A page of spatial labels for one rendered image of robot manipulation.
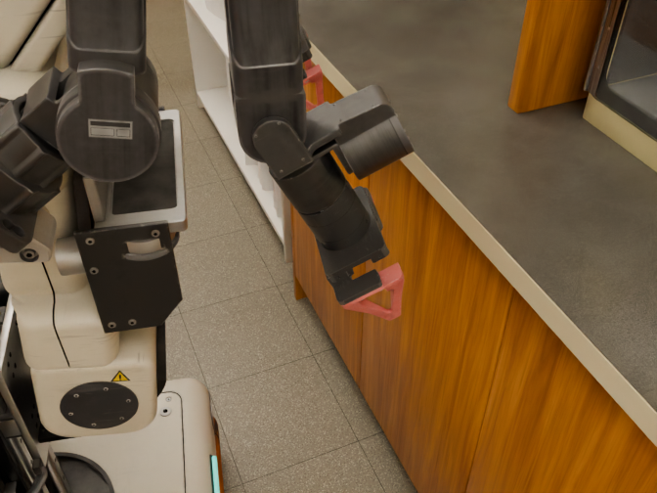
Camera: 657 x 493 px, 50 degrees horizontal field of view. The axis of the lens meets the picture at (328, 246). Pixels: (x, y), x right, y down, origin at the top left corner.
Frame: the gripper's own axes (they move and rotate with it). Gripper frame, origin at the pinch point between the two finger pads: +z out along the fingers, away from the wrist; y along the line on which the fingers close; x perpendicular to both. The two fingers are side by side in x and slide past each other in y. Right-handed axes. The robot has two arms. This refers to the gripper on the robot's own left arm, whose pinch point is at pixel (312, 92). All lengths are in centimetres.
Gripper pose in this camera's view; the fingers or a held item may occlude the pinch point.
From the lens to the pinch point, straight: 111.1
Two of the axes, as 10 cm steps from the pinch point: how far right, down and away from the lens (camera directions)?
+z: 4.4, 6.2, 6.5
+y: -1.9, -6.4, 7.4
